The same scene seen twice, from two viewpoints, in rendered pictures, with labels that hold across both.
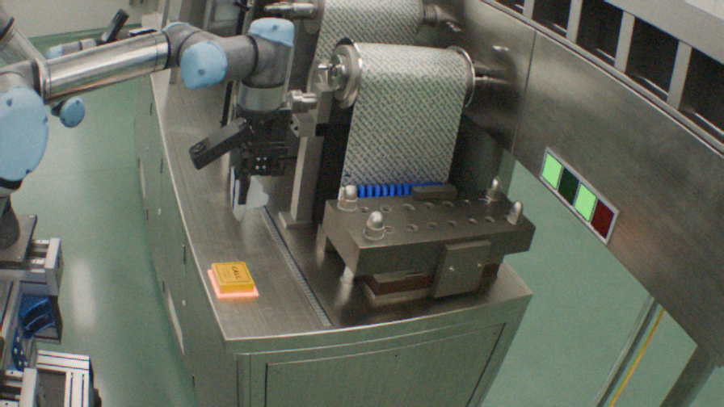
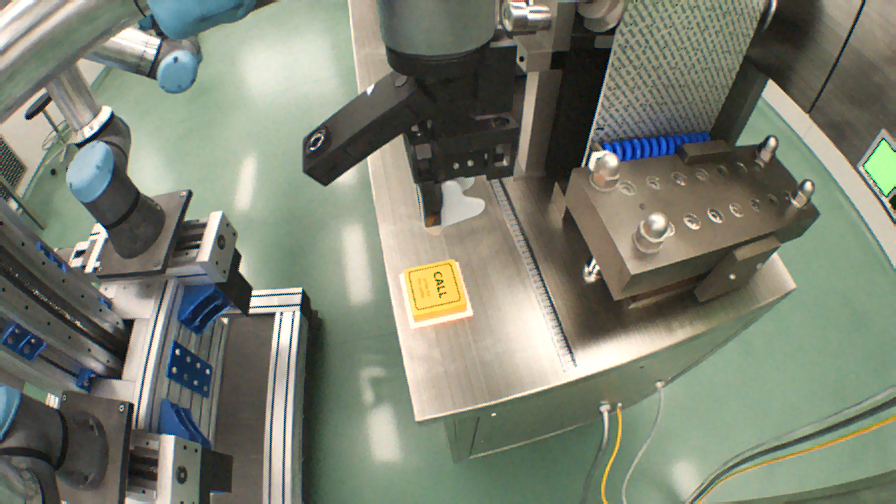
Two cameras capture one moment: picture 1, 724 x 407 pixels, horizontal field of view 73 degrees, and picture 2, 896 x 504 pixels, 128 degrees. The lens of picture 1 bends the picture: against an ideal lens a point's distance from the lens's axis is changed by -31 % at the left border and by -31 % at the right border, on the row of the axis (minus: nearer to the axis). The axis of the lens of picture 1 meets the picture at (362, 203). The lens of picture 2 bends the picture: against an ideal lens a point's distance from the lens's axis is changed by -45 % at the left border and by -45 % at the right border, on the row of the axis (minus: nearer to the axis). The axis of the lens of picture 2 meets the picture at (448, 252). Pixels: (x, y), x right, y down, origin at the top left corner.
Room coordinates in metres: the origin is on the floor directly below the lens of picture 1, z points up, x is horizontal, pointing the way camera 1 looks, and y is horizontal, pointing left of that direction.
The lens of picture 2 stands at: (0.75, 0.11, 1.37)
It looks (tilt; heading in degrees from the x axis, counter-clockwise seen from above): 56 degrees down; 17
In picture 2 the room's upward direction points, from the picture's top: 3 degrees counter-clockwise
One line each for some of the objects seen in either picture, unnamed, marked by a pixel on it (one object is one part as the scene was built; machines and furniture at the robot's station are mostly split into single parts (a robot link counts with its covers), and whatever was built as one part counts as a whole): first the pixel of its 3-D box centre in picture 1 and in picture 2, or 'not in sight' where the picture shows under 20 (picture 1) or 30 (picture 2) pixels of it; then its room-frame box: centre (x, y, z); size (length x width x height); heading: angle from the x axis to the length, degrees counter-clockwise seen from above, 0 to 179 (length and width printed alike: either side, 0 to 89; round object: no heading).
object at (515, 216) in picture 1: (517, 210); (804, 190); (1.19, -0.31, 1.05); 0.04 x 0.04 x 0.04
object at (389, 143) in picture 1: (403, 145); (674, 88); (1.24, -0.06, 1.12); 0.23 x 0.01 x 0.18; 118
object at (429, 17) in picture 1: (422, 14); not in sight; (1.59, -0.06, 1.33); 0.07 x 0.07 x 0.07; 28
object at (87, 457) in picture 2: not in sight; (64, 445); (0.53, 0.76, 0.87); 0.15 x 0.15 x 0.10
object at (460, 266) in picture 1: (461, 269); (738, 270); (1.08, -0.21, 0.96); 0.10 x 0.03 x 0.11; 118
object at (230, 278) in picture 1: (232, 278); (434, 290); (0.98, 0.21, 0.91); 0.07 x 0.07 x 0.02; 28
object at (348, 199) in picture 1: (349, 195); (608, 168); (1.12, 0.02, 1.05); 0.04 x 0.04 x 0.04
